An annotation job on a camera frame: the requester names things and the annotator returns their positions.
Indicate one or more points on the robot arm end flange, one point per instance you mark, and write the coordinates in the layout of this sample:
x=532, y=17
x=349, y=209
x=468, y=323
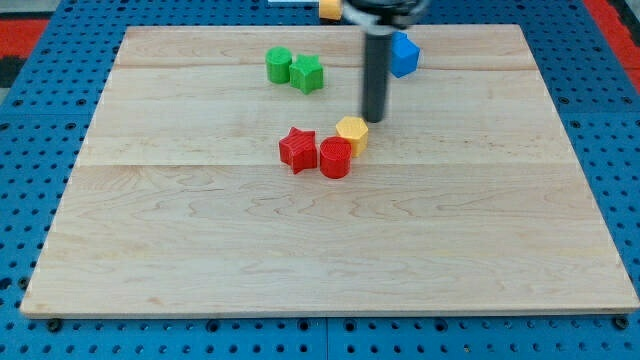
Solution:
x=382, y=17

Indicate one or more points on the red cylinder block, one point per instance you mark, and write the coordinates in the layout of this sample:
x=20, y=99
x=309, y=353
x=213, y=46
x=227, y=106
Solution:
x=335, y=157

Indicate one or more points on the red star block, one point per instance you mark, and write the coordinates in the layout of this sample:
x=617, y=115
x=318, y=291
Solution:
x=298, y=150

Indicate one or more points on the yellow hexagon block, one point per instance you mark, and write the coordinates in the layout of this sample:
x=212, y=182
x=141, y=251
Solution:
x=355, y=131

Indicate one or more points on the green star block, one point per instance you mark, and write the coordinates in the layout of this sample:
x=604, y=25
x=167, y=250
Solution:
x=306, y=73

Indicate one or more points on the green cylinder block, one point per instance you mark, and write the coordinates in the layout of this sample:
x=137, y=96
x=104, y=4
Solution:
x=278, y=60

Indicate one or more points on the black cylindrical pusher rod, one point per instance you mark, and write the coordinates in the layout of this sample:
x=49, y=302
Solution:
x=376, y=64

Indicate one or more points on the blue pentagon block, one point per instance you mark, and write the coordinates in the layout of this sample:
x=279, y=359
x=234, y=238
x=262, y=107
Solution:
x=404, y=55

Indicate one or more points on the light wooden board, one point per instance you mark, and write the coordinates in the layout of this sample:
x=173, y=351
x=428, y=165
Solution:
x=468, y=199

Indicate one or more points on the yellow block at top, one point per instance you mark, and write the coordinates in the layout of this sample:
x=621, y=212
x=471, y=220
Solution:
x=330, y=9

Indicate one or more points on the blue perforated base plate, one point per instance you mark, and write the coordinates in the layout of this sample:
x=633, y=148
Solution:
x=48, y=109

